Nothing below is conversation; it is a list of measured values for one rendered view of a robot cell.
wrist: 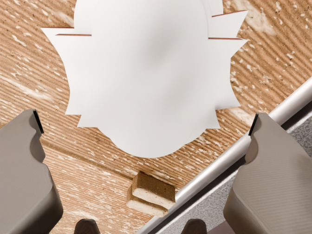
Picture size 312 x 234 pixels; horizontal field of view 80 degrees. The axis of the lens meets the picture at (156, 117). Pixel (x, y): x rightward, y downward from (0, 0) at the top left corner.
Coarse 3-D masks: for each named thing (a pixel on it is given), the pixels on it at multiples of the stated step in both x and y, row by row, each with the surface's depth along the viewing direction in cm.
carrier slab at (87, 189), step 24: (48, 144) 22; (72, 168) 24; (96, 168) 24; (72, 192) 26; (96, 192) 27; (120, 192) 27; (72, 216) 30; (96, 216) 30; (120, 216) 30; (144, 216) 30
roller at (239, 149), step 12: (300, 96) 21; (276, 108) 22; (288, 108) 21; (300, 108) 22; (276, 120) 22; (240, 144) 24; (228, 156) 26; (240, 156) 26; (216, 168) 27; (192, 180) 29; (204, 180) 28; (180, 192) 30; (192, 192) 29; (180, 204) 31; (156, 216) 33; (168, 216) 34; (144, 228) 35
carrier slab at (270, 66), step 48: (0, 0) 14; (48, 0) 14; (240, 0) 14; (288, 0) 14; (0, 48) 16; (48, 48) 16; (240, 48) 16; (288, 48) 16; (0, 96) 18; (48, 96) 18; (240, 96) 19; (288, 96) 19; (96, 144) 22; (192, 144) 22
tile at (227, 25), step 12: (204, 0) 12; (240, 12) 13; (216, 24) 13; (228, 24) 13; (240, 24) 13; (216, 36) 13; (228, 36) 13; (228, 72) 15; (228, 84) 15; (216, 96) 16; (228, 96) 16; (216, 108) 17; (192, 132) 18
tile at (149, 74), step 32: (128, 0) 11; (160, 0) 11; (192, 0) 11; (96, 32) 12; (128, 32) 12; (160, 32) 12; (192, 32) 12; (96, 64) 13; (128, 64) 13; (160, 64) 14; (192, 64) 14; (224, 64) 14; (96, 96) 15; (128, 96) 15; (160, 96) 15; (192, 96) 15; (128, 128) 17; (160, 128) 17; (192, 128) 17
